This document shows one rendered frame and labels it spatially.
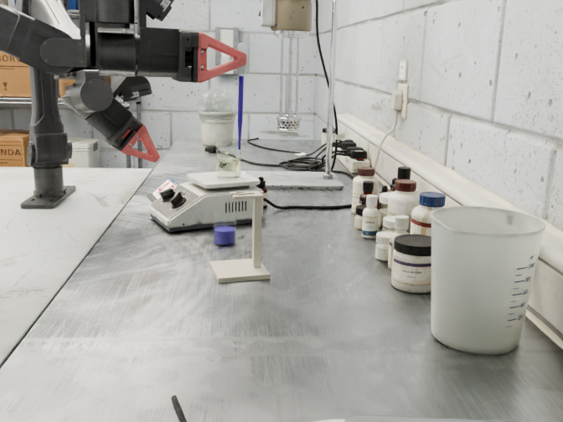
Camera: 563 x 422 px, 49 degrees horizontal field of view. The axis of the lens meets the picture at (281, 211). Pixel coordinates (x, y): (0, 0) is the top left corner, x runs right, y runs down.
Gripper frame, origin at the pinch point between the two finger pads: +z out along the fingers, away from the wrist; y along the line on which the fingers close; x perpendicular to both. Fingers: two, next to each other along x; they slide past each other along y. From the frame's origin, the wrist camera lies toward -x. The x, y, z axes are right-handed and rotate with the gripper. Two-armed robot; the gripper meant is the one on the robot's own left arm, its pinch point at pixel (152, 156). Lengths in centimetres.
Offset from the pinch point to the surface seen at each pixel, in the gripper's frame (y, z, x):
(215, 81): 220, 73, -71
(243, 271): -38.5, 10.1, 7.3
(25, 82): 226, -3, -3
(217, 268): -35.5, 7.8, 9.3
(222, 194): -11.3, 12.0, -2.2
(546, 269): -71, 25, -16
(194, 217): -11.8, 10.2, 4.6
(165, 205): -4.9, 6.8, 6.2
